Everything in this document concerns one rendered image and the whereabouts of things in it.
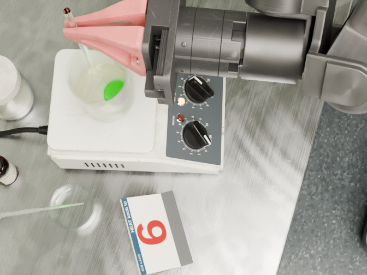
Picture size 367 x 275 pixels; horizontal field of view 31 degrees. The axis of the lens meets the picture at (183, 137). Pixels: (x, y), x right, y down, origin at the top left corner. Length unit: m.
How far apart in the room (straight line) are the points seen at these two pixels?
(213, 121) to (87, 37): 0.26
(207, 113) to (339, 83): 0.29
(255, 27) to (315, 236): 1.06
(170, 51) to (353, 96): 0.15
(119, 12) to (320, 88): 0.18
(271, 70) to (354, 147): 1.08
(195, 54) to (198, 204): 0.29
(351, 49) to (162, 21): 0.15
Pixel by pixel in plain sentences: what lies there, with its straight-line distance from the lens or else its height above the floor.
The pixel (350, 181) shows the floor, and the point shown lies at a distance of 1.59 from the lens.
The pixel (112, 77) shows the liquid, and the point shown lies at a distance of 0.71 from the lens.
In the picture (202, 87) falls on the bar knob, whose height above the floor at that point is 0.81.
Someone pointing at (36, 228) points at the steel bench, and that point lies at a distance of 0.81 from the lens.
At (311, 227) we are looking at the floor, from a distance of 1.56.
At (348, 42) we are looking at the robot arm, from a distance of 0.51.
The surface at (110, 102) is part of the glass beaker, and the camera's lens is 0.66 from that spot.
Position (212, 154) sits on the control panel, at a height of 0.79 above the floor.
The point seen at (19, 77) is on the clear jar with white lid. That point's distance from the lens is 0.78.
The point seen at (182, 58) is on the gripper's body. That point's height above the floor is 1.03.
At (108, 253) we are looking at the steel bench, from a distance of 0.79.
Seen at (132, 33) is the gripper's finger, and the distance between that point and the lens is 0.54.
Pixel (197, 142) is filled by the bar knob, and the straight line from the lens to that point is 0.75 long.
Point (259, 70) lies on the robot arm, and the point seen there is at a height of 1.02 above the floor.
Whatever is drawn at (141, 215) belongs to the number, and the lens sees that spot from 0.76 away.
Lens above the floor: 1.53
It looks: 75 degrees down
